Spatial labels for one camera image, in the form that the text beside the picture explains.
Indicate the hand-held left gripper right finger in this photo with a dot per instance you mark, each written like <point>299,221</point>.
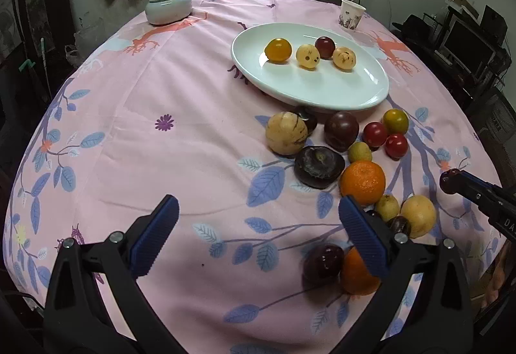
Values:
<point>363,237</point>

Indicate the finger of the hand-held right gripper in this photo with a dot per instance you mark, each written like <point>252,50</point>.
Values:
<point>473,198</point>
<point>483,186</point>

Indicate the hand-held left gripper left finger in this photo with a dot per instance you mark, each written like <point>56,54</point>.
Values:
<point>157,235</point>

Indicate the small dark red cherry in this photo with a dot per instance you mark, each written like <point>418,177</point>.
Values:
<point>447,181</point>

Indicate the orange mandarin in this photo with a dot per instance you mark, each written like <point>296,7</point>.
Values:
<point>363,182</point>
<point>356,273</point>

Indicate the small dark brown fruit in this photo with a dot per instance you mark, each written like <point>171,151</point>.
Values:
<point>400,225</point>

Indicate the dark purple plum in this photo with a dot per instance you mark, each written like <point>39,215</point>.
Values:
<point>308,118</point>
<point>323,263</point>
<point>341,131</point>

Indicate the smooth yellow fruit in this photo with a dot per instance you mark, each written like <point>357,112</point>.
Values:
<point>418,215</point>

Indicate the dark mangosteen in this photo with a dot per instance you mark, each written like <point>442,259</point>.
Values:
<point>319,167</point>

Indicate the red cherry tomato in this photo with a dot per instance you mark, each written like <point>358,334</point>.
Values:
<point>396,146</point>
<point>375,134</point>

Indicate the green orange tomato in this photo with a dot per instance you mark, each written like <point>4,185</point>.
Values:
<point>396,121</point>

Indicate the large pale pepino melon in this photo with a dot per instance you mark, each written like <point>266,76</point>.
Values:
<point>284,133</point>

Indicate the white oval plate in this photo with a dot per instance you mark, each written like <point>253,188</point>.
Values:
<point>314,83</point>

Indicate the pink leaf print tablecloth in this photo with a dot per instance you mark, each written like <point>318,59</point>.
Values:
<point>161,160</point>

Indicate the computer monitor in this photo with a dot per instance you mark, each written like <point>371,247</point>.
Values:
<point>467,43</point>

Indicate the pale yellow spotted fruit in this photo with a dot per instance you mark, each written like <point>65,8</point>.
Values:
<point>344,58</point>
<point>308,56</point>

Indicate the dark red plum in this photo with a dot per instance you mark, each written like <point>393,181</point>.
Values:
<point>325,44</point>

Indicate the clear plastic bag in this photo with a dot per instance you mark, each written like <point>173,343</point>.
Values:
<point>72,55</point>

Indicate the yellow orange tomato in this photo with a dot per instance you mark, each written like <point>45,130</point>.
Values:
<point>278,50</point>

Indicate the printed paper cup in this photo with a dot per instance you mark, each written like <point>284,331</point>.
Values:
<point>352,14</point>

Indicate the pale green ceramic lidded jar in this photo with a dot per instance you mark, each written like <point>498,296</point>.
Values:
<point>168,7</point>

